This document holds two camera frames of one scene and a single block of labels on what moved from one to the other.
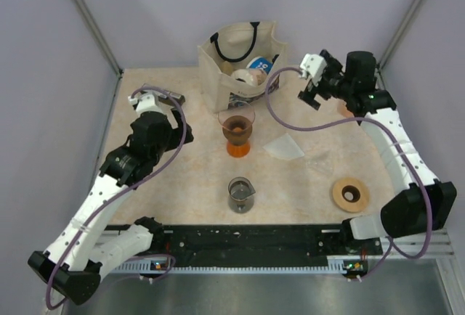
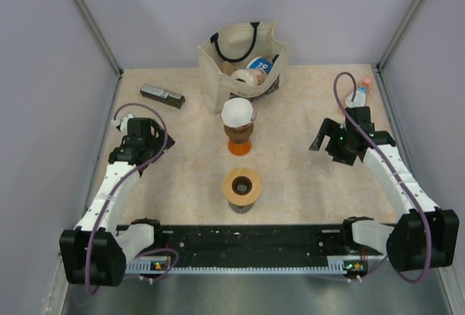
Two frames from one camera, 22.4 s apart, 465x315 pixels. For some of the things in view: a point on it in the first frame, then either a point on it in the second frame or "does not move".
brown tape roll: [350, 194] to [242, 186]
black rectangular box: [164, 98] does not move
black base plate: [262, 243] does not move
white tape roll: [251, 77] does not move
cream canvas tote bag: [239, 43] does not move
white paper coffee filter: [283, 147] to [237, 112]
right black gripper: [332, 67] to [328, 128]
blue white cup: [261, 63] does not move
